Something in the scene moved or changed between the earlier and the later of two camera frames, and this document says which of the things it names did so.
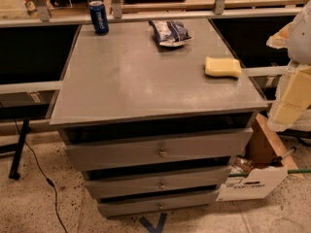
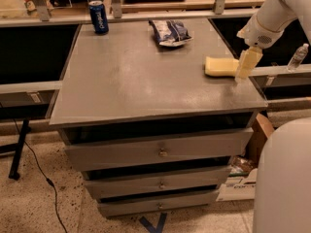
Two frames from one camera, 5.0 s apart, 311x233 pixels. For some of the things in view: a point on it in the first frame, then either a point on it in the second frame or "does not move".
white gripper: x=301 y=39 → x=259 y=32
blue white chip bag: x=170 y=33 does not move
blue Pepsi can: x=99 y=17 does not move
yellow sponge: x=222 y=67 does not move
